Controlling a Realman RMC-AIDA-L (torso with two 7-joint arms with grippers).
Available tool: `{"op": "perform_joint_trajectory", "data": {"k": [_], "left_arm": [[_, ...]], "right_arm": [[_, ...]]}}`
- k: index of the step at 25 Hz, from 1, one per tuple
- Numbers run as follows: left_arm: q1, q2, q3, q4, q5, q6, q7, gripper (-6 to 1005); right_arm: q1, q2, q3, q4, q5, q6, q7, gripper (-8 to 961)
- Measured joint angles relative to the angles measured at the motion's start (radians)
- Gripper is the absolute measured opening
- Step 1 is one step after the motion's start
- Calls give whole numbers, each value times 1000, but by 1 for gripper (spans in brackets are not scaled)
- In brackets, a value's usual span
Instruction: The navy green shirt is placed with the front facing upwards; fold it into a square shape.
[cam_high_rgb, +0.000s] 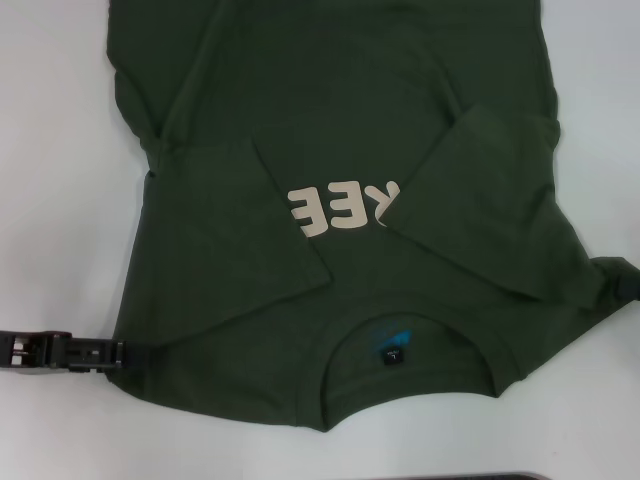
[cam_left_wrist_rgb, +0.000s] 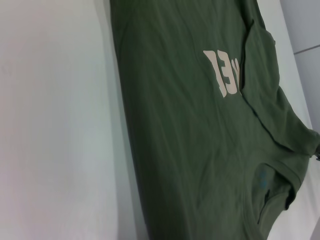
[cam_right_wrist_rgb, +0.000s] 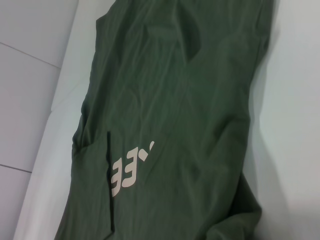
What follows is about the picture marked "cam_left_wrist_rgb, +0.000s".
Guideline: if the dark green T-shirt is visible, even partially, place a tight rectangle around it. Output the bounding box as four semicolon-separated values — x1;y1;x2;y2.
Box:
109;0;320;240

